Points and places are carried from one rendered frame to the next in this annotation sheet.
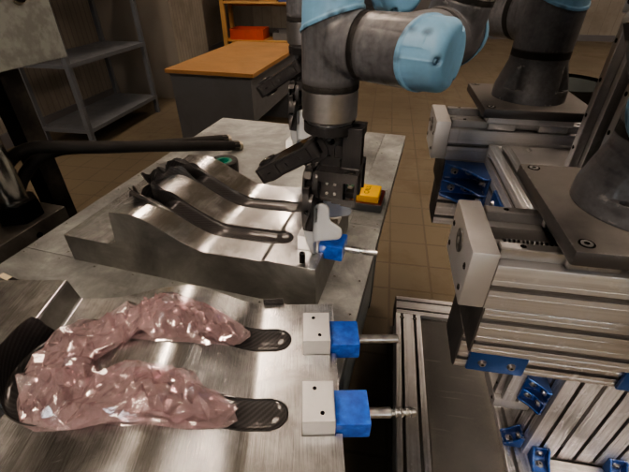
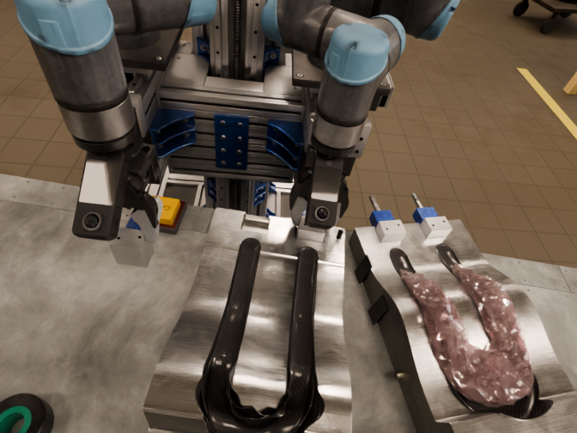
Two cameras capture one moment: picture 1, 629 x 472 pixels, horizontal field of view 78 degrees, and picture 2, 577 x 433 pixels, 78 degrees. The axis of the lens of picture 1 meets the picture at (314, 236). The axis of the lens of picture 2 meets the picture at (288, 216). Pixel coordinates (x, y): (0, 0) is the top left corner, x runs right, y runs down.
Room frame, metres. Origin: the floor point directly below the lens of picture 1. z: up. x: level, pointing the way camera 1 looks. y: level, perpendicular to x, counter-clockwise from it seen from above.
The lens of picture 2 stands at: (0.72, 0.40, 1.43)
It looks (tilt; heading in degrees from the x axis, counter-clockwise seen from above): 49 degrees down; 252
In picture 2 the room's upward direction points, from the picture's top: 11 degrees clockwise
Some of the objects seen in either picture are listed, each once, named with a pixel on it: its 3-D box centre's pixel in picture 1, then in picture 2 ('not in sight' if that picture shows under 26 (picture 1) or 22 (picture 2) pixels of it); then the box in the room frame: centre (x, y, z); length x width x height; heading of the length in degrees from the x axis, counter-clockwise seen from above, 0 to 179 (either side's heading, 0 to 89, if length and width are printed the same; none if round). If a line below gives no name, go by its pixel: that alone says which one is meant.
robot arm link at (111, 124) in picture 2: (306, 34); (95, 110); (0.85, 0.02, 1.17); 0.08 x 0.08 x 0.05
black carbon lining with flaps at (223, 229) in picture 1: (214, 198); (270, 324); (0.64, 0.19, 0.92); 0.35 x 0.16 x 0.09; 74
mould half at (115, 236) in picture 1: (213, 215); (260, 344); (0.66, 0.20, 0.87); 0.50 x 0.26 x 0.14; 74
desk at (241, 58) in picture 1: (247, 97); not in sight; (3.44, 0.58, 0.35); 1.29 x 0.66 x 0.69; 166
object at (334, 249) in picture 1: (338, 246); (312, 214); (0.52, -0.04, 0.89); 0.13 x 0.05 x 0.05; 74
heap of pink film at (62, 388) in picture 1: (133, 353); (472, 320); (0.30, 0.22, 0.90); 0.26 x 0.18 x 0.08; 91
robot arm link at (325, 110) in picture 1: (329, 104); (336, 125); (0.53, -0.02, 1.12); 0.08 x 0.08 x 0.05
